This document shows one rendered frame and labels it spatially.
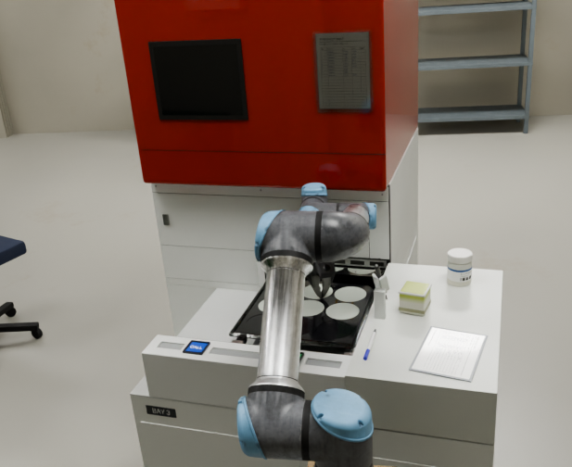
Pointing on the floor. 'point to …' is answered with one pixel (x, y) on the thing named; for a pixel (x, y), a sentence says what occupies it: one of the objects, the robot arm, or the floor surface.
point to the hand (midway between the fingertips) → (322, 295)
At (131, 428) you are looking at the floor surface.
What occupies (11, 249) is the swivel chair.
